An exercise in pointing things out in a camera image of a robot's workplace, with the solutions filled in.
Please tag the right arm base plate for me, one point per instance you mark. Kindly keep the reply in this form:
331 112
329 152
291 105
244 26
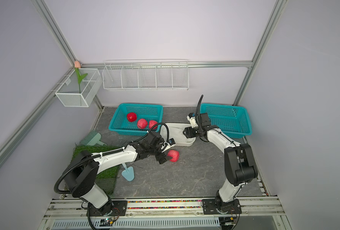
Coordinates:
217 206

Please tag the aluminium frame post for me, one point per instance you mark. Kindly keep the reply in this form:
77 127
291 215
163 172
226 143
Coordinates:
51 24
270 27

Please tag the red apple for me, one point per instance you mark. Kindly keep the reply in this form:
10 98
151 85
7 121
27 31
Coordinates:
152 124
131 117
142 123
174 155

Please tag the teal plastic basket left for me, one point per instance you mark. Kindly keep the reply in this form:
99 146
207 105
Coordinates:
120 124

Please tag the green artificial grass mat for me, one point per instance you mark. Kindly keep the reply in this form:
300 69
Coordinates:
106 180

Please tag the white slotted cable duct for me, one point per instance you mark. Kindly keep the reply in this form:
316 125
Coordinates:
134 223

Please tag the white wire basket small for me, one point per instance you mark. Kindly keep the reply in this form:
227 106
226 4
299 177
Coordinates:
68 91

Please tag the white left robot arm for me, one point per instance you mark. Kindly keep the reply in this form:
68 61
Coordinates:
78 179

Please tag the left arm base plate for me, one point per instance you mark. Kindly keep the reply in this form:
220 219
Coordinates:
111 208

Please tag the artificial pink tulip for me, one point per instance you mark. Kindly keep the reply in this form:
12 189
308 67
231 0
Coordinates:
80 77

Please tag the aluminium frame bar left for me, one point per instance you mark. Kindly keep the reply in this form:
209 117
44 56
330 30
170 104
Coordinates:
15 139

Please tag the light blue plastic trowel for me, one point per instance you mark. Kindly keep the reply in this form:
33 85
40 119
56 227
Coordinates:
128 172

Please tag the teal plastic basket right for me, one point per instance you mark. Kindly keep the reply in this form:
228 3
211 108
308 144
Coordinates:
234 121

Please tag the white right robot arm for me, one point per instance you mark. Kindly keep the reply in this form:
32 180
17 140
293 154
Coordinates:
239 162

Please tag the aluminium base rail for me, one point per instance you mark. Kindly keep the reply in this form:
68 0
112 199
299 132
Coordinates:
169 207

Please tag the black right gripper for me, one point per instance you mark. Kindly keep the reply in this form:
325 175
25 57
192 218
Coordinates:
188 132

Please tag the white plastic tub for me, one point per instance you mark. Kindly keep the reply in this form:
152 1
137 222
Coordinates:
176 133

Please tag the aluminium frame bar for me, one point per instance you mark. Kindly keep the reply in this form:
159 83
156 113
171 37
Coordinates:
15 139
216 64

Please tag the pale green brush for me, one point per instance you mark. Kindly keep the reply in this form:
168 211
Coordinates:
92 139

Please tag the aluminium frame post right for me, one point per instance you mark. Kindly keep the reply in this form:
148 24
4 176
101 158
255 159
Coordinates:
270 27

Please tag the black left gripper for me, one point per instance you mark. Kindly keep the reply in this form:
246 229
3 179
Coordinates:
159 157

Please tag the teal plastic basket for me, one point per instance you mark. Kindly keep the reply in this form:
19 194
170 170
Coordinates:
234 121
120 124

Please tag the white wire shelf long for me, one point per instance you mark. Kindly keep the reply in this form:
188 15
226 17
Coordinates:
146 74

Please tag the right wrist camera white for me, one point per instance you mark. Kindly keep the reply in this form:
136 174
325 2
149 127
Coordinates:
192 120

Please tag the aluminium frame post left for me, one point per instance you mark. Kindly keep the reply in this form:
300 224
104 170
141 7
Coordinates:
51 24

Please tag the aluminium frame bar back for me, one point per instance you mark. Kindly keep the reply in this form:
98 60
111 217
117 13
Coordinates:
216 64

